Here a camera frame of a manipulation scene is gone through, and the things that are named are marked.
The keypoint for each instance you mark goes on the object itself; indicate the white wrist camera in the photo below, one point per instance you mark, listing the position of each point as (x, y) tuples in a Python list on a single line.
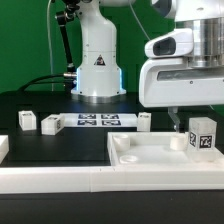
[(179, 42)]

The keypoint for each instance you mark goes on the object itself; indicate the white U-shaped fence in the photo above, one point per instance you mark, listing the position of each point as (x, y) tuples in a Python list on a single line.
[(200, 175)]

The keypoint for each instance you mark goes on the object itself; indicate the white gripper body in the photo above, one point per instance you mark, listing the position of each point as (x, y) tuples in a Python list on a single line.
[(171, 83)]

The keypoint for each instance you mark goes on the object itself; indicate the white marker base plate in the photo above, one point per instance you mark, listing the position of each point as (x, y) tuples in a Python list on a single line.
[(100, 120)]

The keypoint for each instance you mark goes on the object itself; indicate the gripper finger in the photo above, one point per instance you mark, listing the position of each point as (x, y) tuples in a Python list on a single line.
[(174, 119)]

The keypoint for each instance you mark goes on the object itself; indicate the white square table top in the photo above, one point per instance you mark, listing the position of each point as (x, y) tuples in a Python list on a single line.
[(155, 148)]

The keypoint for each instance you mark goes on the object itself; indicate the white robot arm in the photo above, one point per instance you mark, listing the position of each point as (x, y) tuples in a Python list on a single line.
[(99, 79)]

